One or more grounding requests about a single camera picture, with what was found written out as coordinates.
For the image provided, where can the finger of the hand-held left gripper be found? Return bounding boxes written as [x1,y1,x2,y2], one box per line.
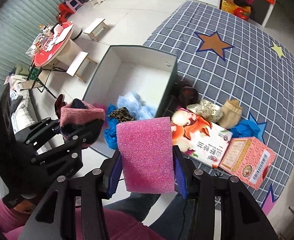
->
[32,119,105,165]
[14,117,62,145]

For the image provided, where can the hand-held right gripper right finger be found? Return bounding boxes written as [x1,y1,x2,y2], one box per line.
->
[172,145,279,240]

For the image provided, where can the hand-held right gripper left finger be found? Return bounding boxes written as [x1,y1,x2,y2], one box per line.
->
[24,149,121,240]

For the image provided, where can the pink knit sock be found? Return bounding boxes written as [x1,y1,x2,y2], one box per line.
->
[59,99,106,149]

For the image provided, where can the pink foam block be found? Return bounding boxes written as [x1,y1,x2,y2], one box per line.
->
[116,117,175,194]

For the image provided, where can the leopard print cloth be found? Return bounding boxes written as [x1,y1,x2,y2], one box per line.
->
[108,107,135,123]

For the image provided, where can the light blue fluffy cloth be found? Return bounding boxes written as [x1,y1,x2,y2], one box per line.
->
[117,92,155,120]

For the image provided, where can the white storage box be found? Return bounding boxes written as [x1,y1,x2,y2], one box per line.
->
[83,45,179,159]

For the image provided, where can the person's left forearm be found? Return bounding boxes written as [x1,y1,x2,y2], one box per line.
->
[0,197,35,240]

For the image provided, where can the dark red shoe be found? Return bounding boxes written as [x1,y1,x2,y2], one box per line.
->
[54,94,68,119]

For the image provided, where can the light cloth pile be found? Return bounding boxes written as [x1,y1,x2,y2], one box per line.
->
[4,65,37,130]

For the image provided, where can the person's jeans legs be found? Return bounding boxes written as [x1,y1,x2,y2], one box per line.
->
[104,192,195,227]

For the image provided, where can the floral tissue packet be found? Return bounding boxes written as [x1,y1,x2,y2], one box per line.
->
[171,108,233,169]

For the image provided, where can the folding chair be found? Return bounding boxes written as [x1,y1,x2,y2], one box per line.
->
[20,67,57,98]

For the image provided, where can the person's pink sweater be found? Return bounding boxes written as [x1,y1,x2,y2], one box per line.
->
[74,207,190,240]

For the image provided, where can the pink patterned carton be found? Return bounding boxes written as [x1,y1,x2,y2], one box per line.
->
[218,137,277,190]

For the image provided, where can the large white wooden stool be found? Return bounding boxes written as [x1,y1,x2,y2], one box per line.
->
[65,51,97,83]

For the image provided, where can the cream dotted satin cloth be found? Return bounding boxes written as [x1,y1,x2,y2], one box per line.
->
[186,99,224,123]

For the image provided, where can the round red table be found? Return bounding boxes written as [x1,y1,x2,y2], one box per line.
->
[25,21,75,68]

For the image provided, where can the beige sock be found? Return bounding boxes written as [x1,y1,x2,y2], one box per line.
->
[217,99,243,130]

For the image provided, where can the cluster of glassware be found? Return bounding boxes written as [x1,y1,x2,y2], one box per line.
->
[27,24,60,55]

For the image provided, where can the brown furry scrunchie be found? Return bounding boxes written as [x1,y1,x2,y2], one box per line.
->
[173,80,200,105]

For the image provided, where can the round grey object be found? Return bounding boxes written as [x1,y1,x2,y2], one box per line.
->
[70,27,84,40]

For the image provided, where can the medium white wooden stool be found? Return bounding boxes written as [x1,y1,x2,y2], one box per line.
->
[83,18,109,42]

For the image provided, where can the red plastic stool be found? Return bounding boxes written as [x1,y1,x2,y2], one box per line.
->
[58,2,77,18]

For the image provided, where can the checkered blanket with stars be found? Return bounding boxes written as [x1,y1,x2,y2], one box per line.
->
[142,1,294,217]

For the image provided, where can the purple plastic stool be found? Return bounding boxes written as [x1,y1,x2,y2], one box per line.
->
[65,0,81,9]

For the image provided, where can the yellow cardboard box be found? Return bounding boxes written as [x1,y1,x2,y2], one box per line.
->
[221,0,253,22]

